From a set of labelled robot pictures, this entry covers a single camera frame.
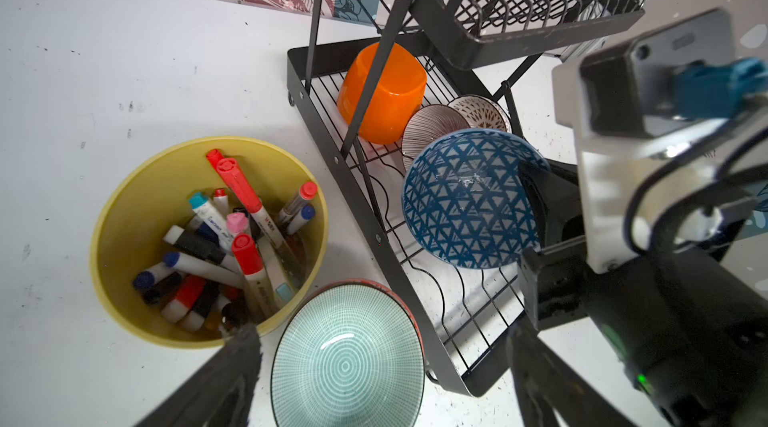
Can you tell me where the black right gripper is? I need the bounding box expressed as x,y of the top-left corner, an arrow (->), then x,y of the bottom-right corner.
518,163 -> 593,331

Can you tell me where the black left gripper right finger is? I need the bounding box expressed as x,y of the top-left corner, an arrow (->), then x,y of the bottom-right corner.
506,315 -> 632,426

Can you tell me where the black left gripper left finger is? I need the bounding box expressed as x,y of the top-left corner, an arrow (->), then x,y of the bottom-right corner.
138,324 -> 262,426

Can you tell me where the blue triangle patterned bowl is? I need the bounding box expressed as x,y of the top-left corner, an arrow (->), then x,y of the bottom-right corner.
402,129 -> 551,269

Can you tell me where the teal patterned ceramic bowl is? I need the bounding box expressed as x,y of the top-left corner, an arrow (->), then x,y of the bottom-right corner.
270,279 -> 426,426

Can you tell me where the white red patterned bowl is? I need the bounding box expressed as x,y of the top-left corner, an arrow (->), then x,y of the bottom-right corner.
448,94 -> 512,133

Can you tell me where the dark striped ceramic bowl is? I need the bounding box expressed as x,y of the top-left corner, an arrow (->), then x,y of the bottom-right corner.
401,105 -> 469,170

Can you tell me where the orange plastic bowl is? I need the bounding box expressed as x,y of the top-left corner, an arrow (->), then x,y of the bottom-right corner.
337,43 -> 427,145

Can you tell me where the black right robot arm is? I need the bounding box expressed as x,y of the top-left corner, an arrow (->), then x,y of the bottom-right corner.
507,140 -> 767,426

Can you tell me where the red cap marker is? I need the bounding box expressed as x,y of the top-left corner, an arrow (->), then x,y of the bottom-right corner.
205,149 -> 285,250
232,233 -> 279,318

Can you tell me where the yellow marker cup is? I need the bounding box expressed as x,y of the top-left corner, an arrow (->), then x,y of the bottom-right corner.
91,137 -> 329,348

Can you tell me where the teal cap marker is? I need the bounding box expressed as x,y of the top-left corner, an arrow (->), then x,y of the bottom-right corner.
188,192 -> 234,253

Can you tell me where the pink cap marker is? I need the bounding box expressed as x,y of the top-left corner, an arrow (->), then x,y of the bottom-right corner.
226,212 -> 250,237

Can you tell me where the blue cap marker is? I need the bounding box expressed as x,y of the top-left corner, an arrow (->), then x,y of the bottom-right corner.
285,204 -> 315,236

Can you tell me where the black wire dish rack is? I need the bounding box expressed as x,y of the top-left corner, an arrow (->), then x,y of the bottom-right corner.
288,0 -> 645,397

